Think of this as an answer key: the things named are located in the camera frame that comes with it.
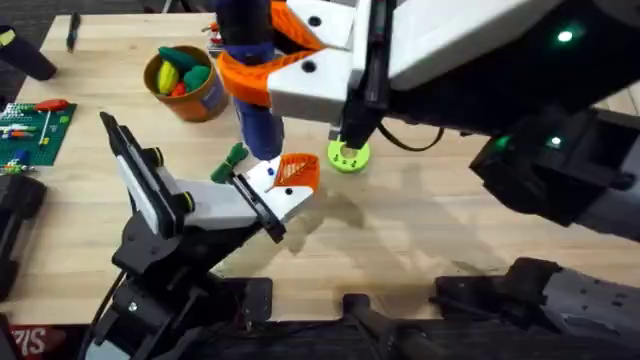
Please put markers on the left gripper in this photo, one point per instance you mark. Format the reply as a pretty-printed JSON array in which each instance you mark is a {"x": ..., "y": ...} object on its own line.
[{"x": 220, "y": 205}]

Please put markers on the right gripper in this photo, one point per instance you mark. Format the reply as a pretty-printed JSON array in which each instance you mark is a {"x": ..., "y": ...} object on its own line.
[{"x": 450, "y": 40}]

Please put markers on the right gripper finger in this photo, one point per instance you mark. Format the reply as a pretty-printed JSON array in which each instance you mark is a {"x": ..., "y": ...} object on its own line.
[{"x": 310, "y": 92}]

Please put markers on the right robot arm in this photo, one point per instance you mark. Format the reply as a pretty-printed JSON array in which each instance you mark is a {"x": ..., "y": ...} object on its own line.
[{"x": 590, "y": 305}]

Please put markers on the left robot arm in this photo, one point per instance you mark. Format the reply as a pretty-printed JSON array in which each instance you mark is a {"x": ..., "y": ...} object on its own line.
[{"x": 150, "y": 312}]

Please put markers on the green vegetable toy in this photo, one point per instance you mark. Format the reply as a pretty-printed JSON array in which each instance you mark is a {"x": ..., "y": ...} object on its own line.
[{"x": 227, "y": 162}]

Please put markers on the green disc with holes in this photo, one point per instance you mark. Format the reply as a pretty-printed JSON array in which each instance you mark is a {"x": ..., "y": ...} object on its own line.
[{"x": 345, "y": 161}]

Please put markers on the small red and white object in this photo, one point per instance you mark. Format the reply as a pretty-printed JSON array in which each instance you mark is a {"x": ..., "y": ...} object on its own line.
[{"x": 215, "y": 37}]

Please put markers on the orange tub with toys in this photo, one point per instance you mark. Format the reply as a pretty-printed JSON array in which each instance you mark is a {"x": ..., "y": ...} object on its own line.
[{"x": 195, "y": 107}]

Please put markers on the black upright wrist plate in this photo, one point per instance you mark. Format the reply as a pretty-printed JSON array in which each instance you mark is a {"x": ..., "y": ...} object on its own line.
[{"x": 145, "y": 190}]

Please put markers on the black pen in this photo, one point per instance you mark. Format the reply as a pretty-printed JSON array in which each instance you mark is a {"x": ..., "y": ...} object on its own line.
[{"x": 73, "y": 32}]

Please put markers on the green board with blocks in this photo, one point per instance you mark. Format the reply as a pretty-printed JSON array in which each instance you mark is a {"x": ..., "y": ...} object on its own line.
[{"x": 30, "y": 145}]

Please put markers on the black device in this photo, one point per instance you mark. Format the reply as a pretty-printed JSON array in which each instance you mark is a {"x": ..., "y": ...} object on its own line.
[{"x": 17, "y": 200}]

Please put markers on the black tube with yellow label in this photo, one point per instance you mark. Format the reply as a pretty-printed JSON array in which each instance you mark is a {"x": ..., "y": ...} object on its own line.
[{"x": 27, "y": 57}]

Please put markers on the red box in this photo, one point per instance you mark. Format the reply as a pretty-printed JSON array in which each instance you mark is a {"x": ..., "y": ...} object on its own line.
[{"x": 37, "y": 340}]

